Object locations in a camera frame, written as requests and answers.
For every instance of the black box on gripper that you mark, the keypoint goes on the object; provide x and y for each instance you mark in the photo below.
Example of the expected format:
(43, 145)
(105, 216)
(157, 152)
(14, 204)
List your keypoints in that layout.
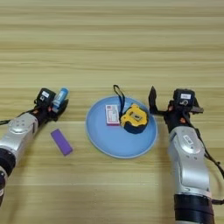
(184, 96)
(45, 96)

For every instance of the blue glue stick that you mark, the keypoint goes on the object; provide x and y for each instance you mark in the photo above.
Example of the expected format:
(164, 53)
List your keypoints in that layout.
(60, 97)

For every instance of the purple rectangular block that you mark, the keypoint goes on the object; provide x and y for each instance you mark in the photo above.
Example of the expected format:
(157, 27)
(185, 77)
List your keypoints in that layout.
(61, 142)

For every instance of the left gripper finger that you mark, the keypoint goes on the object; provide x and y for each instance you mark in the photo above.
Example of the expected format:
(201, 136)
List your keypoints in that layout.
(61, 107)

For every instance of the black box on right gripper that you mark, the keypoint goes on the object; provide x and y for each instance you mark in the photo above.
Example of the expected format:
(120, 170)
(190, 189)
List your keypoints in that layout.
(184, 96)

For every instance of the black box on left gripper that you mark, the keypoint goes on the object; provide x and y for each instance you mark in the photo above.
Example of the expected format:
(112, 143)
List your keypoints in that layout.
(45, 96)

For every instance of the red and white small box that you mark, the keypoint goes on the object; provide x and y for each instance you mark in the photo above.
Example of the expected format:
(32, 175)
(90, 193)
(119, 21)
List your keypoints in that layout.
(112, 115)

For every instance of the blue round plate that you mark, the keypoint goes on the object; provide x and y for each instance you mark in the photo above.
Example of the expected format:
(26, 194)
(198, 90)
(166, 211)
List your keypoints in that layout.
(116, 143)

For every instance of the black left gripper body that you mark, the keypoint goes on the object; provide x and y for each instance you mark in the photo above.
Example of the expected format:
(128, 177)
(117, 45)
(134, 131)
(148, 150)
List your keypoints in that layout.
(43, 112)

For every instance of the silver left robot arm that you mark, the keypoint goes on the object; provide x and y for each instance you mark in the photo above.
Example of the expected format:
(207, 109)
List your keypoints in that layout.
(17, 131)

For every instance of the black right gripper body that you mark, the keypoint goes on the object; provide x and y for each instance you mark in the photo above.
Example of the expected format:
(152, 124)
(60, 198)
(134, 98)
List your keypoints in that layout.
(178, 116)

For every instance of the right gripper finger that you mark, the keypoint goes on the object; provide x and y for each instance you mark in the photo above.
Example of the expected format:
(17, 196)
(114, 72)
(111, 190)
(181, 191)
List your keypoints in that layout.
(198, 110)
(152, 100)

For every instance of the yellow tape measure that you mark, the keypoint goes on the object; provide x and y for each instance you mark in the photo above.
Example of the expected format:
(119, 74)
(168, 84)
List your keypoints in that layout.
(134, 118)

